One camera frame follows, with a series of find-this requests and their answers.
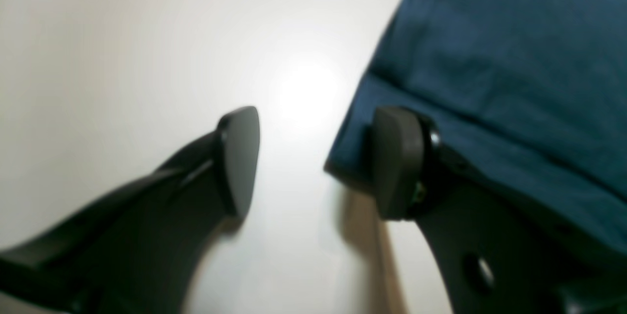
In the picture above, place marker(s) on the dark blue T-shirt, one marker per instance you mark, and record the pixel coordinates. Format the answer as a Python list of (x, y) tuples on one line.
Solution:
[(532, 92)]

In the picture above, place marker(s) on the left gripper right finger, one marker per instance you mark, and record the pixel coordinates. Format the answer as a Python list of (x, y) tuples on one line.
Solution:
[(497, 250)]

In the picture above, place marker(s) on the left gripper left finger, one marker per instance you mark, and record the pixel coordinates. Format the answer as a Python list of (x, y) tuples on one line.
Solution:
[(135, 250)]

